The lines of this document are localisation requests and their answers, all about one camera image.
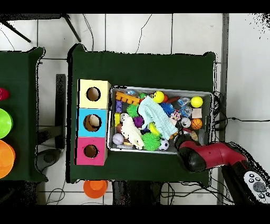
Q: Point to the cream waffle cloth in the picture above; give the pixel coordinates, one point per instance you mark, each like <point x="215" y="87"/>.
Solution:
<point x="131" y="132"/>

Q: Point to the mint green cloth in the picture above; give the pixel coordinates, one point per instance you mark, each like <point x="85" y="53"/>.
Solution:
<point x="157" y="116"/>

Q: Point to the silver can with pull tab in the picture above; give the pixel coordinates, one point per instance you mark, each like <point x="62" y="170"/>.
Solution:
<point x="185" y="122"/>

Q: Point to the wooden three-hole box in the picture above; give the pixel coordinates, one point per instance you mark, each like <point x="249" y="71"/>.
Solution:
<point x="103" y="131"/>

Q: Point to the shallow clear mesh bin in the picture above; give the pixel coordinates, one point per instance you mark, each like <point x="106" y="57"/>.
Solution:
<point x="147" y="151"/>

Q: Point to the green spiky ball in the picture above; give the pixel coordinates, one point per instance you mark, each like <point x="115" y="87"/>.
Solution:
<point x="132" y="110"/>
<point x="151" y="141"/>

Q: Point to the smooth yellow ball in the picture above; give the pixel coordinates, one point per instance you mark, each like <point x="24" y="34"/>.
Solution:
<point x="158" y="96"/>

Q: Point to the white baseball toy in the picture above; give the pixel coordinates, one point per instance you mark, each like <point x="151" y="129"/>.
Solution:
<point x="118" y="138"/>

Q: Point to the blue spiky ball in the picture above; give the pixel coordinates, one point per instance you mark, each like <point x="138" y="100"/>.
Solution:
<point x="166" y="108"/>

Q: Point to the dark green table cloth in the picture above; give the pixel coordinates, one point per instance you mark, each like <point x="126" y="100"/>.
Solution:
<point x="19" y="69"/>
<point x="137" y="69"/>

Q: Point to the black white soccer ball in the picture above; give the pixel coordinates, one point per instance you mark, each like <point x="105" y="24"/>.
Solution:
<point x="164" y="144"/>

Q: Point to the orange basketball toy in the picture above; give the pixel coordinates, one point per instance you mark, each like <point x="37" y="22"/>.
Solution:
<point x="196" y="123"/>

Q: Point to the yellow tennis ball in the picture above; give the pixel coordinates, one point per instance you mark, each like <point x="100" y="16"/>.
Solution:
<point x="196" y="101"/>

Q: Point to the black upright stand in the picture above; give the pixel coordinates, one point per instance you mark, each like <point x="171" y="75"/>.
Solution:
<point x="60" y="105"/>

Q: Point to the black tripod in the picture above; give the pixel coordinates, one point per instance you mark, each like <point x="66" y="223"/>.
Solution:
<point x="71" y="28"/>

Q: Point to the green plastic cup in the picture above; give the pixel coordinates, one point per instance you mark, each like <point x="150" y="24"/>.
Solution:
<point x="4" y="123"/>

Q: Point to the red plastic cup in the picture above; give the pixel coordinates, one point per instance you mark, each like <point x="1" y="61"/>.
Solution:
<point x="3" y="94"/>

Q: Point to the large orange plastic cup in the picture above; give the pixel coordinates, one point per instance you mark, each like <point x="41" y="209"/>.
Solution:
<point x="6" y="158"/>

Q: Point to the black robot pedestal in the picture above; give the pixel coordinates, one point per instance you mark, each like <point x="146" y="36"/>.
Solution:
<point x="135" y="194"/>

